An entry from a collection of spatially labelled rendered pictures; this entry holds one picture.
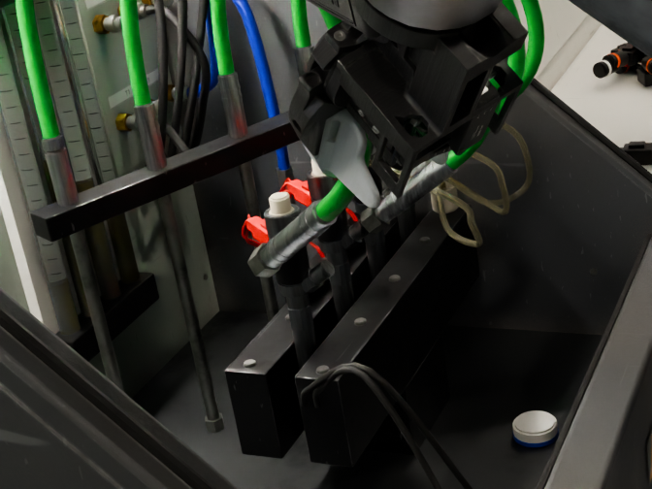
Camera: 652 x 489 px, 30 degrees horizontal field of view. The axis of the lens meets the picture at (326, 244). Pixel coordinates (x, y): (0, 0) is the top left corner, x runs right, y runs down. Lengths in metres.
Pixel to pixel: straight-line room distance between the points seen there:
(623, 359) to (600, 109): 0.52
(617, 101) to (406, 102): 0.88
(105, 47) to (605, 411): 0.61
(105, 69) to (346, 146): 0.58
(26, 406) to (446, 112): 0.26
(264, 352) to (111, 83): 0.37
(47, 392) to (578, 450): 0.39
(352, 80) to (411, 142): 0.04
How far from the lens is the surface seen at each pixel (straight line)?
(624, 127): 1.37
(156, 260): 1.30
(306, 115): 0.64
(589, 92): 1.50
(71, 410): 0.63
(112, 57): 1.23
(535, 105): 1.17
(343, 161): 0.68
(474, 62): 0.54
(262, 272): 0.83
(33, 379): 0.64
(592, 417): 0.91
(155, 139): 1.06
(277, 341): 1.00
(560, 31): 1.62
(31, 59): 1.00
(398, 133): 0.59
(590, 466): 0.86
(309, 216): 0.77
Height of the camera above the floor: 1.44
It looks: 23 degrees down
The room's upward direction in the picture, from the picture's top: 10 degrees counter-clockwise
